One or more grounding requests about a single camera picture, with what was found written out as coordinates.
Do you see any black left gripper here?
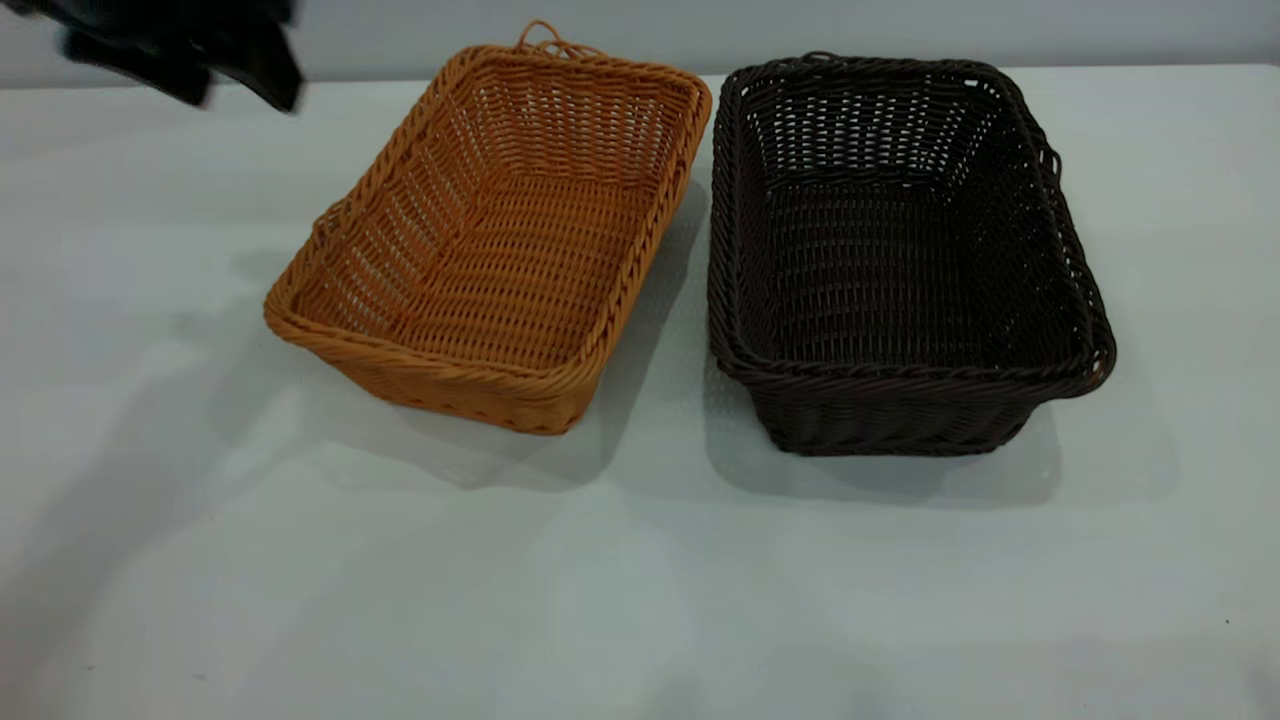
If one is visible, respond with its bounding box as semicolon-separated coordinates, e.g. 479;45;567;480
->
0;0;305;114

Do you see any tan woven wicker basket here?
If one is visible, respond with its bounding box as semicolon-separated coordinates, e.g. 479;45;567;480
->
264;21;713;436

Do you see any dark brown woven wicker basket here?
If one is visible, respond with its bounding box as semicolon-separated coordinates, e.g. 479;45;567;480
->
707;52;1117;458

